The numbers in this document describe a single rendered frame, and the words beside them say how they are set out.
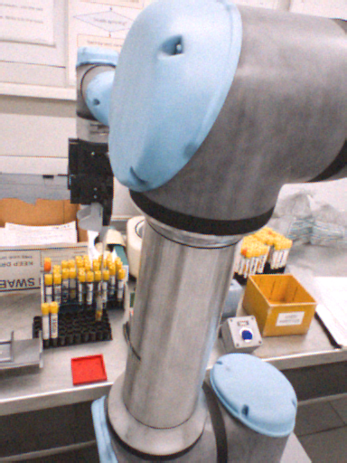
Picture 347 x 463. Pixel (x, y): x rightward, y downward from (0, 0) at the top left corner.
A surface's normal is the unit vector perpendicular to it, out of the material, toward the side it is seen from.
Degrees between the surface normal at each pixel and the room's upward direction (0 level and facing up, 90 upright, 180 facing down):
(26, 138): 90
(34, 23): 90
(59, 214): 88
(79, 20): 92
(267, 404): 7
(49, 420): 0
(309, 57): 52
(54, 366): 0
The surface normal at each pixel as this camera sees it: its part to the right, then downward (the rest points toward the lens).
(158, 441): 0.11, -0.17
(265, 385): 0.22, -0.89
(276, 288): 0.24, 0.47
